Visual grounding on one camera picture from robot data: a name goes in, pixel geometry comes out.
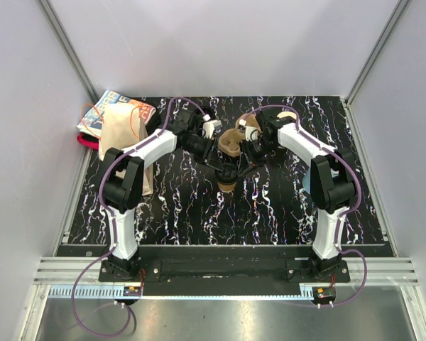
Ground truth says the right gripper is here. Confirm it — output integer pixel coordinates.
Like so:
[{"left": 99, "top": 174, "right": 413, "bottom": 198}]
[{"left": 236, "top": 136, "right": 276, "bottom": 177}]

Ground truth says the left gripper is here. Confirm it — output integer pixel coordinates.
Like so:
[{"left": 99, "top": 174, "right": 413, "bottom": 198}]
[{"left": 181, "top": 136, "right": 223, "bottom": 172}]

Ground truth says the black coffee cup lid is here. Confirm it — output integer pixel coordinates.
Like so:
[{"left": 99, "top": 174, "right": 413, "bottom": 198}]
[{"left": 214, "top": 163, "right": 238, "bottom": 185}]

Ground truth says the paper takeout bag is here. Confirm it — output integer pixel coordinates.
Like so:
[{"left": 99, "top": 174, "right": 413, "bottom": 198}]
[{"left": 98, "top": 102, "right": 155, "bottom": 196}]

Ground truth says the red cloth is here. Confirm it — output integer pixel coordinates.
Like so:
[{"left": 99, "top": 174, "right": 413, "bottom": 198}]
[{"left": 77, "top": 133, "right": 99, "bottom": 151}]

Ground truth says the single paper coffee cup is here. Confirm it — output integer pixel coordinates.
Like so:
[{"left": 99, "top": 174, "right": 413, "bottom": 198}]
[{"left": 218, "top": 181, "right": 236, "bottom": 193}]

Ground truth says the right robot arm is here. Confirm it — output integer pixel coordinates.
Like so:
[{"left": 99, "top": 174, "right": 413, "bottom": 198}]
[{"left": 236, "top": 105, "right": 362, "bottom": 282}]

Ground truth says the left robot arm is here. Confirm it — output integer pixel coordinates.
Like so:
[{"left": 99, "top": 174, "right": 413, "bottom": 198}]
[{"left": 98, "top": 108, "right": 224, "bottom": 281}]

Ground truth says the black coffee lid stack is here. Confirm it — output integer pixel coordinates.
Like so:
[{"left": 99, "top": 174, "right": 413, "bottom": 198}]
[{"left": 201, "top": 106, "right": 216, "bottom": 119}]

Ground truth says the blue plastic cup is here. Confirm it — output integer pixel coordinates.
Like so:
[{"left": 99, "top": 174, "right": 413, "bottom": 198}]
[{"left": 302, "top": 169, "right": 311, "bottom": 194}]

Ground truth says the paper cup stack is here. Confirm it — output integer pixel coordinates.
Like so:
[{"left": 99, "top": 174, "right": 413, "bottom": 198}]
[{"left": 277, "top": 111, "right": 298, "bottom": 121}]

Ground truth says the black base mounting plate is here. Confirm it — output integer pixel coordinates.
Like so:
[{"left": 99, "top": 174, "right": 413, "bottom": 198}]
[{"left": 38, "top": 245, "right": 405, "bottom": 301}]

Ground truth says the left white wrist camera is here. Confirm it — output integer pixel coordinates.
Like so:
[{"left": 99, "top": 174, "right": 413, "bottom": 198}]
[{"left": 202, "top": 114, "right": 222, "bottom": 139}]

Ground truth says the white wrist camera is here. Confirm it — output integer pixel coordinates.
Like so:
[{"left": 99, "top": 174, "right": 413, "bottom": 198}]
[
  {"left": 202, "top": 114, "right": 222, "bottom": 139},
  {"left": 237, "top": 119, "right": 261, "bottom": 142}
]

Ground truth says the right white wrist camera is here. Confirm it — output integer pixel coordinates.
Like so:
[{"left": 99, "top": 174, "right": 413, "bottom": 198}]
[{"left": 237, "top": 119, "right": 261, "bottom": 142}]

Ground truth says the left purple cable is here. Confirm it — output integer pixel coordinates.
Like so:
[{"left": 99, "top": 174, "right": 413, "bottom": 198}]
[{"left": 70, "top": 96, "right": 212, "bottom": 337}]

